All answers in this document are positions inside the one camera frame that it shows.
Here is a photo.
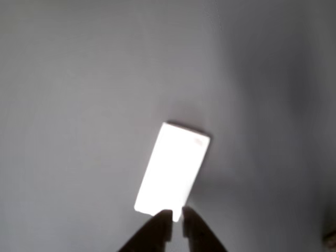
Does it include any grey desk mat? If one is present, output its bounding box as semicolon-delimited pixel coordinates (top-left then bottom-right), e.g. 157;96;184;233
0;0;336;252

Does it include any white rectangular block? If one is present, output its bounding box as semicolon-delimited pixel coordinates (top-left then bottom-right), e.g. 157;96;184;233
133;122;211;223

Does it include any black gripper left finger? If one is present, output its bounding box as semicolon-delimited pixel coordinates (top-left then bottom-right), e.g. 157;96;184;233
117;209;174;252

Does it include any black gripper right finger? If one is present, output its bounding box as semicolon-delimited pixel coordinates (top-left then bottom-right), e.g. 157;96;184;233
182;206;229;252

